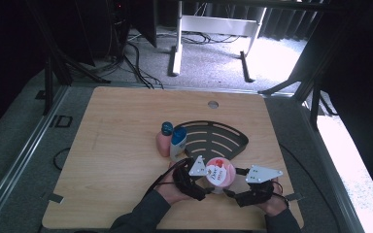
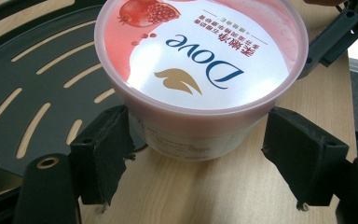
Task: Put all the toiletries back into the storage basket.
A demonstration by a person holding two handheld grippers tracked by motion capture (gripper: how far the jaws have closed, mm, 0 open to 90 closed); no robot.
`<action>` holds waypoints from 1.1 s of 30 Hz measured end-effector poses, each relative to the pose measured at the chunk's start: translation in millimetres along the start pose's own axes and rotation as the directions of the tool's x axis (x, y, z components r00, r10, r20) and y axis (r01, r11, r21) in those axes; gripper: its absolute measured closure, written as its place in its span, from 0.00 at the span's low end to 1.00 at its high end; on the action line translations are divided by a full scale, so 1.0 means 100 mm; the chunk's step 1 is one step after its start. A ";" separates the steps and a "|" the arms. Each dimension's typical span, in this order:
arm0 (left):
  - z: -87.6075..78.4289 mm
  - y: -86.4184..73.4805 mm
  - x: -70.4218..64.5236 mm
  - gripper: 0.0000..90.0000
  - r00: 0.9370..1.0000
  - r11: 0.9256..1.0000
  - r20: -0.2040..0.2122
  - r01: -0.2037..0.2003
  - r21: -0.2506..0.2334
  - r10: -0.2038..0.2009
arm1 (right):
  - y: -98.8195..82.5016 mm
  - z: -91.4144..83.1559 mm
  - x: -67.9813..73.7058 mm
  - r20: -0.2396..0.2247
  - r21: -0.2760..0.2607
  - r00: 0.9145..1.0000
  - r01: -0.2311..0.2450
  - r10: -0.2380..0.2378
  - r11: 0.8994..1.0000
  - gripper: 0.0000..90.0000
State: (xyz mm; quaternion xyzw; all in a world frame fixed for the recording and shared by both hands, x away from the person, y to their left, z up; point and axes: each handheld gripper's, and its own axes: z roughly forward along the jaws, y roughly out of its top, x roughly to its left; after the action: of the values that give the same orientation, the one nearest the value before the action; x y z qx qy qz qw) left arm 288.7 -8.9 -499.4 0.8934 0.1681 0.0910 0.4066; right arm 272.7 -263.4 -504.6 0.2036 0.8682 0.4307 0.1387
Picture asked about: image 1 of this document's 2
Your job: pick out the person's right hand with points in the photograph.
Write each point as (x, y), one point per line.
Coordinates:
(277, 207)

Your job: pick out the grey round table grommet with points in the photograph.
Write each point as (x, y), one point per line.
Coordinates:
(213, 104)

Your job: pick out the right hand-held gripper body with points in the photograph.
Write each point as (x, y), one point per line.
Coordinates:
(255, 195)

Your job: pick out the person's left hand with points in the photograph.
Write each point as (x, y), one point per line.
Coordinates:
(170, 192)

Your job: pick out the white desk frame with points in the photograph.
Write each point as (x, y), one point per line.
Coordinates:
(220, 25)

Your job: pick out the white bottle with blue cap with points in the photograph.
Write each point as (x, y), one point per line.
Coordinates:
(176, 150)

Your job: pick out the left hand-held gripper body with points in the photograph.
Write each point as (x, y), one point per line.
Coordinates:
(189, 184)

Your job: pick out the black metal stand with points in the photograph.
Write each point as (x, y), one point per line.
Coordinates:
(48, 87)
(315, 103)

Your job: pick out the pink bottle with dark cap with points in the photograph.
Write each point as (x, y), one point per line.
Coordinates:
(163, 146)

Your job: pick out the aluminium rail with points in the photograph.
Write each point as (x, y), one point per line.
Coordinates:
(327, 161)
(29, 142)

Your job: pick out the black cabinet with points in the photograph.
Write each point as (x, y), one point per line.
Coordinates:
(103, 29)

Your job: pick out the large pink bottle white label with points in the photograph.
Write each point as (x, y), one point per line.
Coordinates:
(221, 174)

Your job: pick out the black slotted corner shelf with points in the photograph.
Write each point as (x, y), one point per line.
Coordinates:
(240, 142)

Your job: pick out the dark curtain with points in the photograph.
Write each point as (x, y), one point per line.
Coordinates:
(281, 22)

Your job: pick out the grey tape piece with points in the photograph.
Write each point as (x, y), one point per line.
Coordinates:
(55, 198)
(294, 196)

